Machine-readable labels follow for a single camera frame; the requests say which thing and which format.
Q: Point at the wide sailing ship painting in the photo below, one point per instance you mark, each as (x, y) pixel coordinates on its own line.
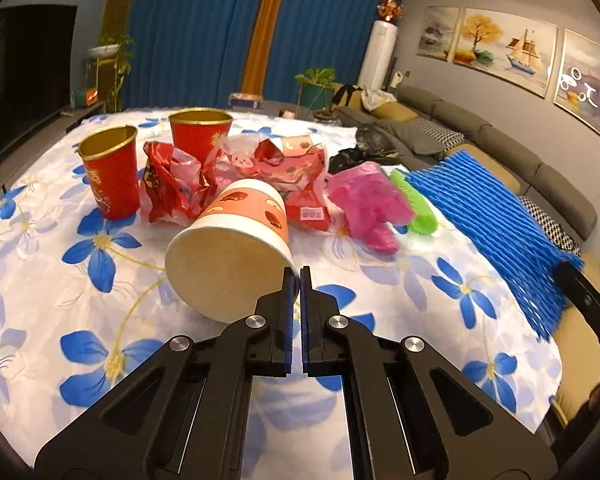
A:
(505, 50)

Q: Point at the orange curtain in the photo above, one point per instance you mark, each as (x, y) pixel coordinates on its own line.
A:
(265, 30)

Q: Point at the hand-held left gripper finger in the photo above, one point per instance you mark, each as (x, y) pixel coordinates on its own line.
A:
(294, 310)
(306, 320)

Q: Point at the grey sofa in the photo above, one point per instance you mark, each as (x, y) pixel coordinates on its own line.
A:
(510, 155)

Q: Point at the trailing plant white pot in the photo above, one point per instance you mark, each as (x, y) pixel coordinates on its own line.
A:
(112, 60)

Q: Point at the blue foam net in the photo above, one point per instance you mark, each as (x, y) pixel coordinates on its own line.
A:
(485, 220)

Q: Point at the television cabinet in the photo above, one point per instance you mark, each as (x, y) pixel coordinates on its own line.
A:
(82, 112)

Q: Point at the red cup gold inside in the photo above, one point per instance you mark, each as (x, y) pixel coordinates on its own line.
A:
(111, 180)
(200, 132)

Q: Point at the purple toned painting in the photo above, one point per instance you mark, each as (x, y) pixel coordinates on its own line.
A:
(587, 82)

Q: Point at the large mustard cushion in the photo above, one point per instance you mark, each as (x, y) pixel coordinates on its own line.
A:
(460, 151)

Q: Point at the red packet white label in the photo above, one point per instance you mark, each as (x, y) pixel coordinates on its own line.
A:
(307, 210)

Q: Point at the red wrapper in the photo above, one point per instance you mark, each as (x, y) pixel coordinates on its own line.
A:
(172, 185)

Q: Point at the red gold flower decoration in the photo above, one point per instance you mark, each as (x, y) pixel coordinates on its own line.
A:
(391, 10)

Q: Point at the blue floral blanket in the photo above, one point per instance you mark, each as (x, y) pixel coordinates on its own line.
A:
(80, 300)

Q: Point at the white tower air conditioner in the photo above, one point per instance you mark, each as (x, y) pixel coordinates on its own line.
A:
(377, 55)

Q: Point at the small landscape painting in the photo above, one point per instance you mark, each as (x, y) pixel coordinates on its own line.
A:
(437, 34)

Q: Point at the orange paper cup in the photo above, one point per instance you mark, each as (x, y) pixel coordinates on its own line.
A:
(230, 255)

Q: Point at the grey cushion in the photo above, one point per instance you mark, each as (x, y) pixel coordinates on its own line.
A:
(410, 136)

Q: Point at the pink white printed plastic bag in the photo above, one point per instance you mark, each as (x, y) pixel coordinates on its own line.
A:
(275, 160)

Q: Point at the green foam net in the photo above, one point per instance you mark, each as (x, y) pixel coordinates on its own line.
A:
(417, 210)

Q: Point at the black television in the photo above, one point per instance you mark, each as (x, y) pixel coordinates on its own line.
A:
(25, 85)

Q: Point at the blue box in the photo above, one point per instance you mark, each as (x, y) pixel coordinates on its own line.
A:
(245, 101)

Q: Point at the blue curtain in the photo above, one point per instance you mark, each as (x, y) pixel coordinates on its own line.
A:
(195, 35)
(330, 25)

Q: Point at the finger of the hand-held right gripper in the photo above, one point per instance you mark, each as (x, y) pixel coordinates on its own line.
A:
(587, 305)

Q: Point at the small mustard cushion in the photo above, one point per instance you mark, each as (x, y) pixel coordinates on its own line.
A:
(392, 110)

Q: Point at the potted plant green pot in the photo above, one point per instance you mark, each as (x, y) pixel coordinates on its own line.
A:
(315, 87)

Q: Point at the houndstooth cushion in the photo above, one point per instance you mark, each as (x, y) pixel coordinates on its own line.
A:
(555, 230)
(437, 132)

